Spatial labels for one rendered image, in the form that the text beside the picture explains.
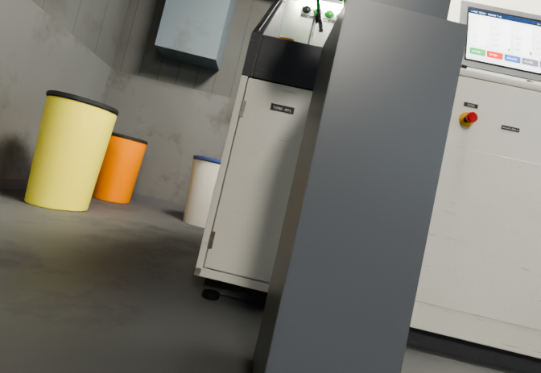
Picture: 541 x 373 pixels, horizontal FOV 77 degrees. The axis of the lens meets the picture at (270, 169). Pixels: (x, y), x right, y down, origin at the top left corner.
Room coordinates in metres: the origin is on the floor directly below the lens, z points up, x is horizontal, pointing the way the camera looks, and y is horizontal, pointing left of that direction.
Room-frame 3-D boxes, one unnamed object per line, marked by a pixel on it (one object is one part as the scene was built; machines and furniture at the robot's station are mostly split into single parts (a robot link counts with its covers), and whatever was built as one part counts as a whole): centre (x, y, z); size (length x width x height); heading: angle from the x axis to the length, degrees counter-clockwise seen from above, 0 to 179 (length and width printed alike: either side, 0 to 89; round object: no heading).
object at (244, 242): (1.18, -0.17, 0.44); 0.65 x 0.02 x 0.68; 87
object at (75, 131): (2.31, 1.34, 0.36); 0.44 x 0.44 x 0.72
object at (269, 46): (1.20, -0.17, 0.87); 0.62 x 0.04 x 0.16; 87
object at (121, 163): (3.22, 1.40, 0.31); 0.39 x 0.39 x 0.61
